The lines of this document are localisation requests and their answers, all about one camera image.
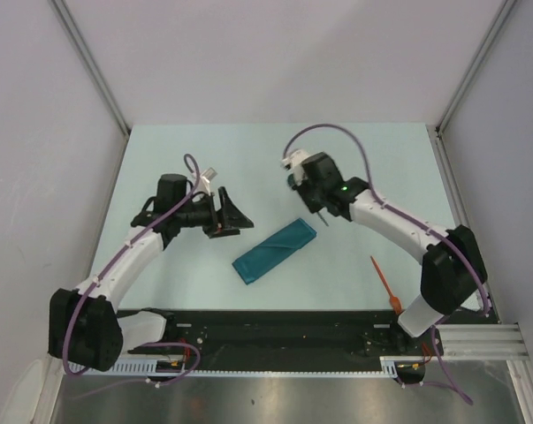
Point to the orange plastic knife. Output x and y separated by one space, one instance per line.
394 301

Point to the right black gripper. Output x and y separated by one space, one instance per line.
301 191

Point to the right aluminium frame post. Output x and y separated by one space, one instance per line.
495 29

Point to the aluminium frame post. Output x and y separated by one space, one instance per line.
495 29
76 38

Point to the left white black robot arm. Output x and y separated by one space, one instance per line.
84 326

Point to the teal satin napkin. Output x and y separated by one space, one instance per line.
267 255

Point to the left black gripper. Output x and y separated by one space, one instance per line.
229 218

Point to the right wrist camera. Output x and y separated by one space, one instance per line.
293 162

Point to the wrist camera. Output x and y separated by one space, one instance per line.
205 179
293 162

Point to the left aluminium frame post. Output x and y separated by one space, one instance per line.
76 38

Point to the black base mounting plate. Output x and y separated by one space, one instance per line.
290 340

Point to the white slotted cable duct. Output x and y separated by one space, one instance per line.
164 368

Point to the teal plastic spoon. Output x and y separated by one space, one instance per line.
322 217

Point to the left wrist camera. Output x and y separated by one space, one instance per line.
205 179

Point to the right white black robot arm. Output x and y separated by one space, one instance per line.
452 265

